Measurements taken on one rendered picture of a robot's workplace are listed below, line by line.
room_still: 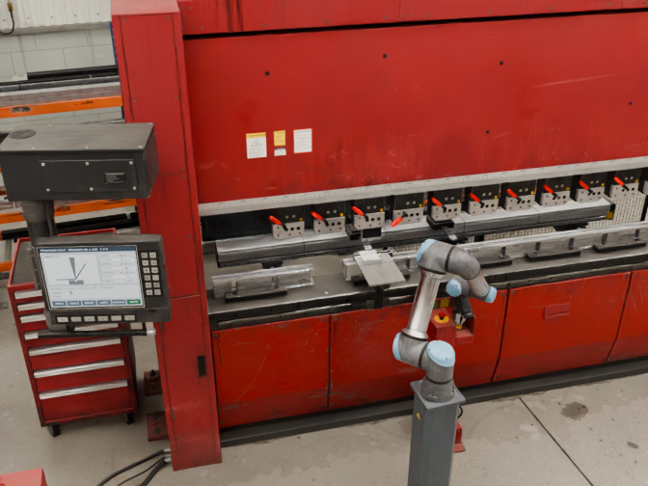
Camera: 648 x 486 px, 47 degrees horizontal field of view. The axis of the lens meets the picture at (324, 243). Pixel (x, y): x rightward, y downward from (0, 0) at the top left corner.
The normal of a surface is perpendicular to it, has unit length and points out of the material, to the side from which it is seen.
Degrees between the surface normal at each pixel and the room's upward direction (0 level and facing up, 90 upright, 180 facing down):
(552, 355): 103
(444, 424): 90
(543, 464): 0
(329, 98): 90
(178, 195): 90
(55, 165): 90
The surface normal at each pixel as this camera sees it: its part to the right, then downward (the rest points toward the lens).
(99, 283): 0.04, 0.49
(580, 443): 0.00, -0.87
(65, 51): 0.32, 0.47
